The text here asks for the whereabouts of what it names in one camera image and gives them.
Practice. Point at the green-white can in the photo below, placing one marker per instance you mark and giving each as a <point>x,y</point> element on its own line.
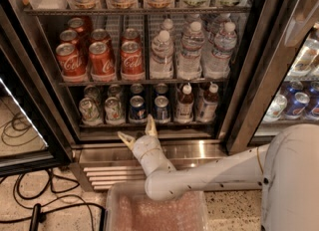
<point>89,111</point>
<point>113,109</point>
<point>116,91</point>
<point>93,92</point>

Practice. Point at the second row left coke can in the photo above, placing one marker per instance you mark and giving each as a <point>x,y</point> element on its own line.
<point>70,36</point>

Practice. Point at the clear plastic bin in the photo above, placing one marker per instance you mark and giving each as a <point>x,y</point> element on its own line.
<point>130,209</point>

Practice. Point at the rear right water bottle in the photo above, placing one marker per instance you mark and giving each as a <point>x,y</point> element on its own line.
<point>217,24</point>

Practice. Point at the front left water bottle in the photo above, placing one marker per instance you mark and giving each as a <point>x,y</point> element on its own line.
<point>161,66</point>

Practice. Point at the coca-cola can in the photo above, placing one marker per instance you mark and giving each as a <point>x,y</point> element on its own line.
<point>70,60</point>
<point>100,57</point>
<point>131,58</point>

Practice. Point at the front left coca-cola can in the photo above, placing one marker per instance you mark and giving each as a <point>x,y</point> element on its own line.
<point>70,60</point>

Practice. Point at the rear right pepsi can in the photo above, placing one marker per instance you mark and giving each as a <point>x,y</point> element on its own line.
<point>161,90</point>

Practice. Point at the front middle coca-cola can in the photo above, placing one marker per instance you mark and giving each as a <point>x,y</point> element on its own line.
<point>100,57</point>

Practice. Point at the front right water bottle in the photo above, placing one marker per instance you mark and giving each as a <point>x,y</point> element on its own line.
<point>216,63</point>

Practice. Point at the upper wire shelf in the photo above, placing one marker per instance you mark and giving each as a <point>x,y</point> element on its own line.
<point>137,11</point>

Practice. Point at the open glass fridge door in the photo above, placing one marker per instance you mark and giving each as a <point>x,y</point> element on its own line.
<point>20,82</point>

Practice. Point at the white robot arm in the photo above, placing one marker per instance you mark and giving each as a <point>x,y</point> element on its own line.
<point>286,170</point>

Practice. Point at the rear left pepsi can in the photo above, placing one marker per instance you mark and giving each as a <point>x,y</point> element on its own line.
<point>137,90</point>

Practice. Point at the second row coke can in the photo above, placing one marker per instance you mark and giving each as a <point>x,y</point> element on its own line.
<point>70,36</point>
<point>131,34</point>
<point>101,35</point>

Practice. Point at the blue pepsi can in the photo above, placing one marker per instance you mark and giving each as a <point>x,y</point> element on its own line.
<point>161,108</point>
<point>138,109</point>

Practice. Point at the front right coca-cola can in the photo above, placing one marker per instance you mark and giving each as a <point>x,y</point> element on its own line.
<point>131,58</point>

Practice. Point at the rear left coke can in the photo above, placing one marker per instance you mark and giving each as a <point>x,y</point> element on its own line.
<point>82,25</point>

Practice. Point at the wire shelf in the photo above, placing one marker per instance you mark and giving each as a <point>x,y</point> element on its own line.
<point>137,11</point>
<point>143,82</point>
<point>158,125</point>

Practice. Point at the right tea bottle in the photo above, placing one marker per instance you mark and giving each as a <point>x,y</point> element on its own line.
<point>207,104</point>

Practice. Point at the rear left green-white can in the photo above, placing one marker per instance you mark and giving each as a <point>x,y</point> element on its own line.
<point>93,92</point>

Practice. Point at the bottom wire shelf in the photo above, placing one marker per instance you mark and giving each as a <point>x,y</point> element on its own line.
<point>158,125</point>

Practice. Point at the right glass fridge door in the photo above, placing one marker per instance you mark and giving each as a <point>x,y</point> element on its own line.
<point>274,32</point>

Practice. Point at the middle wire shelf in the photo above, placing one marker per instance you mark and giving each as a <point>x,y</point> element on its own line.
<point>143,82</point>

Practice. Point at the second row right coke can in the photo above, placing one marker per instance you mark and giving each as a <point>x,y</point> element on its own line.
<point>131,34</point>

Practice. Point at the front middle water bottle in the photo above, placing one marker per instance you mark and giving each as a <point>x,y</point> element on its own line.
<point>191,43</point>

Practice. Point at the left tea bottle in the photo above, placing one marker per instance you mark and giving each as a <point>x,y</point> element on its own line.
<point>184,104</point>

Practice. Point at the steel fridge base grille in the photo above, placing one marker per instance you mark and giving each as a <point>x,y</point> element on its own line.
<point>197,165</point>

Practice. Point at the front left green-white can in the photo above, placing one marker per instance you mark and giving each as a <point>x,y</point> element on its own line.
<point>89,111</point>

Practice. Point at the tea bottle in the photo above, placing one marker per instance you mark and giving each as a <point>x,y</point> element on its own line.
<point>184,104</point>
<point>207,104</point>

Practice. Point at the rear left water bottle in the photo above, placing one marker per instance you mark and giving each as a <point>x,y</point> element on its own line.
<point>167,24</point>

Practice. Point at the water bottle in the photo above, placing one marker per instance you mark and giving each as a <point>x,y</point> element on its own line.
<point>217,24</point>
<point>191,43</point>
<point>216,63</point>
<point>167,24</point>
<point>161,66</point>

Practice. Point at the second row middle coke can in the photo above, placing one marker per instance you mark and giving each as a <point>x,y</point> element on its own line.
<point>101,35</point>

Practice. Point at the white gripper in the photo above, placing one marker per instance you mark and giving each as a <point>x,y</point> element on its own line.
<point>145,146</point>

